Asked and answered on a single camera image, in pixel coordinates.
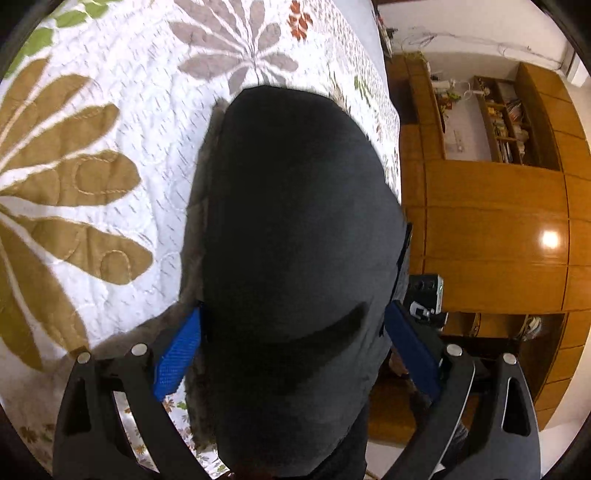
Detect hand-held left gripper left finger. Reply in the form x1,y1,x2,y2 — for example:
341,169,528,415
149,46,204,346
52,307,220,480

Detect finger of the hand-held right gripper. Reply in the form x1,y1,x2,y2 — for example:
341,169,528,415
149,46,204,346
392,224,413,301

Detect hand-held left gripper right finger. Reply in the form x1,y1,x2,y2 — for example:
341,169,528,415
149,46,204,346
379,300,541,480

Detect black pants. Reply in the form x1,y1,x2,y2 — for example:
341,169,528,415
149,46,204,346
182,84,414,480

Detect wooden wardrobe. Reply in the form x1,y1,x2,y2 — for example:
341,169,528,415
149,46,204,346
385,53,591,430

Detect row of books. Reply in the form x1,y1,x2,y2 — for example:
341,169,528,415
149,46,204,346
489,99,532,164

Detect grey bed sheet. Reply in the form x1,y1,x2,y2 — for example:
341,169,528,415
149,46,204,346
369,0,389,75

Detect white air conditioner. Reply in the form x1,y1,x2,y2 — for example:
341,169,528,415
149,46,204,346
564,51,589,86

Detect floral quilted bed cover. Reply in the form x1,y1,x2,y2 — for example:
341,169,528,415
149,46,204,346
0,0,402,480

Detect wall cables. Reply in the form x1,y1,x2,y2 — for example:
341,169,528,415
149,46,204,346
402,25,571,68

